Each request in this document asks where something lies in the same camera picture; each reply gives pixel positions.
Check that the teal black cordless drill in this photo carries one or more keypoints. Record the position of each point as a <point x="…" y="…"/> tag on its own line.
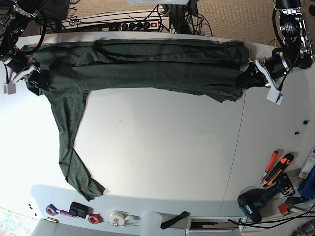
<point x="252" y="201"/>

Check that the orange black utility knife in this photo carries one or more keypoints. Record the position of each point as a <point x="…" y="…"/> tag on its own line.
<point x="279" y="167"/>

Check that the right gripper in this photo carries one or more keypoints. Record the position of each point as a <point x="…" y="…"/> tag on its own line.
<point x="31" y="74"/>

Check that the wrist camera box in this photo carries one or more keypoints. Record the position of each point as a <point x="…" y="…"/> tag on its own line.
<point x="274" y="96"/>
<point x="9" y="88"/>

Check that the purple marker pen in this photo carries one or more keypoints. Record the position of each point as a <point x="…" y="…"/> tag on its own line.
<point x="65" y="213"/>

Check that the blue box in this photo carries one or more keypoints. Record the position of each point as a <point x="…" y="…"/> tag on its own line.
<point x="307" y="187"/>

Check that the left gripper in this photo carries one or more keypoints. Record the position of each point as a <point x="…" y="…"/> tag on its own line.
<point x="256" y="75"/>

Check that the black power strip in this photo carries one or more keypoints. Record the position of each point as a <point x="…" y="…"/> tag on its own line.
<point x="135" y="26"/>

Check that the red tape roll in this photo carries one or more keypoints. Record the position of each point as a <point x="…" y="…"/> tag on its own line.
<point x="94" y="218"/>

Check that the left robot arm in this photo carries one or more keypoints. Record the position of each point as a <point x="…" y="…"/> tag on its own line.
<point x="296" y="49"/>

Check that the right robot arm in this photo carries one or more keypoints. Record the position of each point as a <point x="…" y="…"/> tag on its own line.
<point x="18" y="64"/>

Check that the clear tape roll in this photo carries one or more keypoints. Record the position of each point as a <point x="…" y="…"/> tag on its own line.
<point x="117" y="218"/>
<point x="131" y="220"/>

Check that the black action camera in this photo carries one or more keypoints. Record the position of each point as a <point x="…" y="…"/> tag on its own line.
<point x="78" y="210"/>

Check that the dark green long-sleeve t-shirt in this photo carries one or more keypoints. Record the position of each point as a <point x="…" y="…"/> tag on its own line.
<point x="71" y="70"/>

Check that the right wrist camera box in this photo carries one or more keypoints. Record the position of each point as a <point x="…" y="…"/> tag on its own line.
<point x="9" y="88"/>

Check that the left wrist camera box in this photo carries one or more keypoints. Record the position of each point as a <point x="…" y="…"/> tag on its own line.
<point x="274" y="96"/>

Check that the purple tape roll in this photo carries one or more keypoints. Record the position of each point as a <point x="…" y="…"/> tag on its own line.
<point x="51" y="210"/>

